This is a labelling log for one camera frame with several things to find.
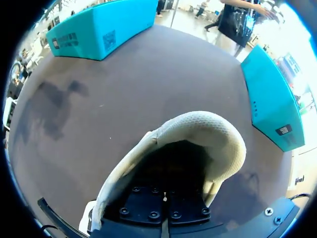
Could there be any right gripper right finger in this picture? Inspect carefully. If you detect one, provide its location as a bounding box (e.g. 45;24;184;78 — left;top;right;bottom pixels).
166;187;211;222

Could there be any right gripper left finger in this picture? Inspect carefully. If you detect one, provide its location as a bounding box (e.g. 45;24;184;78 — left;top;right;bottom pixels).
118;185;166;223

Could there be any white mesh shoe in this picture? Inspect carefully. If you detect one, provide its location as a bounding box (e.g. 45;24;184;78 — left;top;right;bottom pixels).
78;111;247;235

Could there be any teal shoebox lid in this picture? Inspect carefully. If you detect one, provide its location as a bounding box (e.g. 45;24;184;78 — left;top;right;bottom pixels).
240;44;306;152

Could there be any teal shoebox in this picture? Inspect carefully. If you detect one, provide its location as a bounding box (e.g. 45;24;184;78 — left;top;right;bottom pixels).
45;0;159;61

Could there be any person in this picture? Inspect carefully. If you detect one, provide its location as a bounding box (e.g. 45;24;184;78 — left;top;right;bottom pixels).
195;0;210;19
204;0;276;58

